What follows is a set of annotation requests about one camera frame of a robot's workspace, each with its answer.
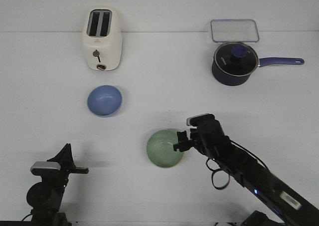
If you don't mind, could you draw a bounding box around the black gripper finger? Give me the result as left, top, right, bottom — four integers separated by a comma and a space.
177, 131, 190, 143
72, 168, 89, 174
47, 143, 74, 166
173, 141, 193, 152

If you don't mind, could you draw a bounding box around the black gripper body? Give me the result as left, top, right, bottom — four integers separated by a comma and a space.
54, 159, 75, 186
190, 119, 231, 159

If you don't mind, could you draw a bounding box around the green plastic bowl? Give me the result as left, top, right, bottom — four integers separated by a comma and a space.
146, 129, 183, 168

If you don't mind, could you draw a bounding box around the blue plastic bowl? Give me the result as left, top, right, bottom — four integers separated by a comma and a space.
87, 85, 123, 118

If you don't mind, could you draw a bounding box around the dark blue saucepan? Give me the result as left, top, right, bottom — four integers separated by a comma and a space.
211, 41, 305, 86

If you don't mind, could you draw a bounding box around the glass pot lid blue knob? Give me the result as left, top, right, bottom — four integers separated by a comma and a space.
214, 42, 259, 76

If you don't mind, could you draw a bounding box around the clear rectangular container lid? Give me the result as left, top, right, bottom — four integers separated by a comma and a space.
210, 19, 260, 43

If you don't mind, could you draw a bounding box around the white two-slot toaster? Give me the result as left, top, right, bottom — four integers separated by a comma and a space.
82, 6, 123, 71

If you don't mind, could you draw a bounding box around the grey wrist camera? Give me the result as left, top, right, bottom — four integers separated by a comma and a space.
186, 113, 215, 127
30, 161, 61, 176

